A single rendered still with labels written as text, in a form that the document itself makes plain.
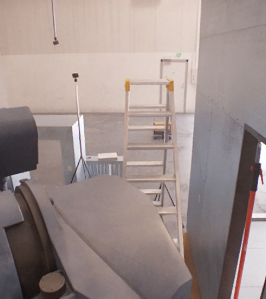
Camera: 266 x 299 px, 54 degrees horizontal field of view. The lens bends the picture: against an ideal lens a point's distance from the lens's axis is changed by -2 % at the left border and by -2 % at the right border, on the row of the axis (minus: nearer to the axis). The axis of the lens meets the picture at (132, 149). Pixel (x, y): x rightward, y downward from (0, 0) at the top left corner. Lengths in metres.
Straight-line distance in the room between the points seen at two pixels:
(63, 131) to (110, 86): 7.81
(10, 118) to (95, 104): 10.17
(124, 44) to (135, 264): 10.81
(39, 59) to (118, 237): 11.48
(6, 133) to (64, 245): 0.93
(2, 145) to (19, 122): 0.15
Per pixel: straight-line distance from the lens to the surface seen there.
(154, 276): 0.67
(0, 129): 1.49
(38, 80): 12.13
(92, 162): 4.57
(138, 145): 1.89
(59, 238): 0.68
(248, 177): 1.83
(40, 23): 12.02
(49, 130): 3.80
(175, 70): 11.30
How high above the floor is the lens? 2.53
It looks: 21 degrees down
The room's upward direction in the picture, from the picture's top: straight up
